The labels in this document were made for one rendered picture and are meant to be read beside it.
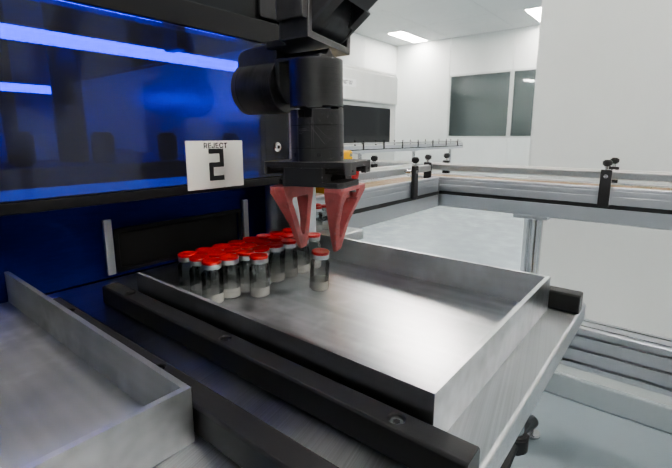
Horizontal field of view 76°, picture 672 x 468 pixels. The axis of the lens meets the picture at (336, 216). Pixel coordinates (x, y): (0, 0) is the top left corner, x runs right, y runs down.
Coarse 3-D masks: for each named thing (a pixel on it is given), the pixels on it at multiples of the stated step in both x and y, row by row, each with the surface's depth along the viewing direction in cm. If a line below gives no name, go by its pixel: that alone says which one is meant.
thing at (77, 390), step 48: (0, 336) 38; (48, 336) 38; (96, 336) 31; (0, 384) 30; (48, 384) 30; (96, 384) 30; (144, 384) 27; (0, 432) 26; (48, 432) 26; (96, 432) 21; (144, 432) 22; (192, 432) 25
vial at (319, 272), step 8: (312, 256) 48; (320, 256) 47; (328, 256) 48; (312, 264) 48; (320, 264) 48; (328, 264) 48; (312, 272) 48; (320, 272) 48; (328, 272) 49; (312, 280) 48; (320, 280) 48; (328, 280) 49; (312, 288) 49; (320, 288) 48
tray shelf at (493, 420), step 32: (96, 288) 50; (128, 320) 42; (544, 320) 42; (576, 320) 42; (160, 352) 35; (192, 352) 35; (512, 352) 35; (544, 352) 35; (224, 384) 31; (512, 384) 31; (544, 384) 33; (256, 416) 27; (288, 416) 27; (480, 416) 27; (512, 416) 27; (192, 448) 25; (320, 448) 25; (352, 448) 25; (480, 448) 25
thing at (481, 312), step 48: (144, 288) 44; (288, 288) 50; (336, 288) 50; (384, 288) 50; (432, 288) 50; (480, 288) 48; (528, 288) 45; (240, 336) 35; (288, 336) 31; (336, 336) 38; (384, 336) 38; (432, 336) 38; (480, 336) 38; (384, 384) 26; (432, 384) 30; (480, 384) 30
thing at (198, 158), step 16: (192, 144) 52; (208, 144) 53; (224, 144) 55; (240, 144) 57; (192, 160) 52; (208, 160) 54; (224, 160) 55; (240, 160) 57; (192, 176) 52; (208, 176) 54; (224, 176) 56; (240, 176) 58
